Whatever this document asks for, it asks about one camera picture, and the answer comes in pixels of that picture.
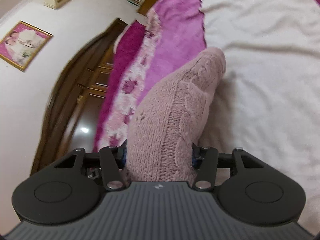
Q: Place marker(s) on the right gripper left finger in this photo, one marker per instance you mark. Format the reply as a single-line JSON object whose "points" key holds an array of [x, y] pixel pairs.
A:
{"points": [[68, 188]]}

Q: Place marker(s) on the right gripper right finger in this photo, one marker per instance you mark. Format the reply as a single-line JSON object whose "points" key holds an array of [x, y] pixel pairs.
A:
{"points": [[247, 188]]}

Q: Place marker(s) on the pink knitted sweater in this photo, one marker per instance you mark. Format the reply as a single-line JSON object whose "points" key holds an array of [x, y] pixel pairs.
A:
{"points": [[171, 118]]}

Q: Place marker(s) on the dark wooden headboard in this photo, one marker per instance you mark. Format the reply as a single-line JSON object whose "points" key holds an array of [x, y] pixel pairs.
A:
{"points": [[72, 113]]}

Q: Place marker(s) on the purple striped floral bedspread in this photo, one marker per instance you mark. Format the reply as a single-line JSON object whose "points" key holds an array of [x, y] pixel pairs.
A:
{"points": [[268, 98]]}

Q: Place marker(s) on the framed pink picture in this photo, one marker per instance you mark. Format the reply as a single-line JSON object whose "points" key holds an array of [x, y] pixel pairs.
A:
{"points": [[22, 43]]}

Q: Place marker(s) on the magenta pillow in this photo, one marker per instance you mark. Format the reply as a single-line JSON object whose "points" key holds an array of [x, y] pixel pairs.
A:
{"points": [[127, 47]]}

